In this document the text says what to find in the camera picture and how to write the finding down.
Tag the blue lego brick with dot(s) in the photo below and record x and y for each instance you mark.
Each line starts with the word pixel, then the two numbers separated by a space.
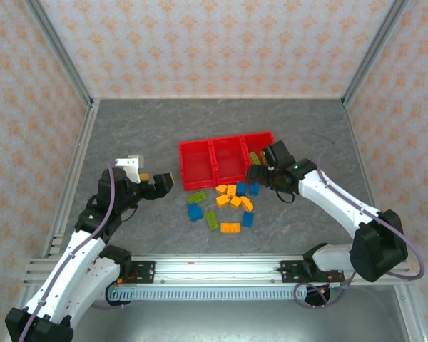
pixel 254 190
pixel 241 189
pixel 248 219
pixel 194 212

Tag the yellow square lego brick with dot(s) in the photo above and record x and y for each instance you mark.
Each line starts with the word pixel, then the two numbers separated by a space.
pixel 222 200
pixel 232 190
pixel 221 189
pixel 235 202

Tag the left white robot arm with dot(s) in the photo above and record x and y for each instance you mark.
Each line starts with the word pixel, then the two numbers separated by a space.
pixel 85 249

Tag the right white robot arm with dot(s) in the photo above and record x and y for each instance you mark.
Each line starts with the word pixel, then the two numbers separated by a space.
pixel 333 208

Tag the aluminium table side rail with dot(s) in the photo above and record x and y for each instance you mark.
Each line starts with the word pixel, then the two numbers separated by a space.
pixel 73 178
pixel 356 142

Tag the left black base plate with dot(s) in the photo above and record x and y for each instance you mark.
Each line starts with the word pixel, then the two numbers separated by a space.
pixel 144 272

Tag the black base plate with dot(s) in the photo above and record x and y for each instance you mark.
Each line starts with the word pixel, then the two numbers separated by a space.
pixel 290 272
pixel 144 272

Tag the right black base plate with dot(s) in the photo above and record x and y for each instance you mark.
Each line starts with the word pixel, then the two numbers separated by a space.
pixel 290 272

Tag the wide aluminium base rail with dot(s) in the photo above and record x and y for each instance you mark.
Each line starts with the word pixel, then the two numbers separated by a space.
pixel 217 270

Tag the aluminium corner post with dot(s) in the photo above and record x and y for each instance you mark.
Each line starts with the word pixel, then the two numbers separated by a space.
pixel 64 57
pixel 370 57

